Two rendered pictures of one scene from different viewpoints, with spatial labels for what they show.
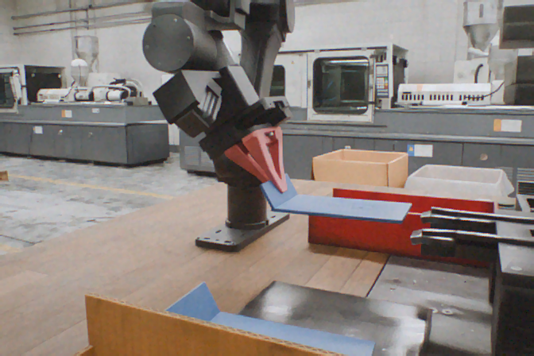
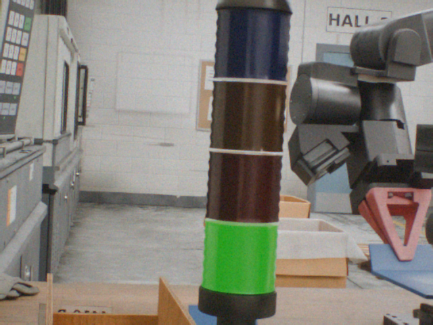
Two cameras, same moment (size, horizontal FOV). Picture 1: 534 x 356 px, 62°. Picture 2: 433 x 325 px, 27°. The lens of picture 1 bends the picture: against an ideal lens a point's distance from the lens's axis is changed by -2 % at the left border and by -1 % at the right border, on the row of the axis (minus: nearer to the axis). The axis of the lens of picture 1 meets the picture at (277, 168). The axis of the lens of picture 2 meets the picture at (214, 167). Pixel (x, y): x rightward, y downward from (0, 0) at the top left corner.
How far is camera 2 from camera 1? 67 cm
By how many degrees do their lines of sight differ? 55
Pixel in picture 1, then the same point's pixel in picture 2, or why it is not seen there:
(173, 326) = (168, 298)
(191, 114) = (298, 164)
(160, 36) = (298, 93)
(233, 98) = (362, 154)
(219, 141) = (356, 196)
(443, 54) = not seen: outside the picture
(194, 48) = (312, 105)
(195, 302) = not seen: hidden behind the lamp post
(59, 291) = not seen: hidden behind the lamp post
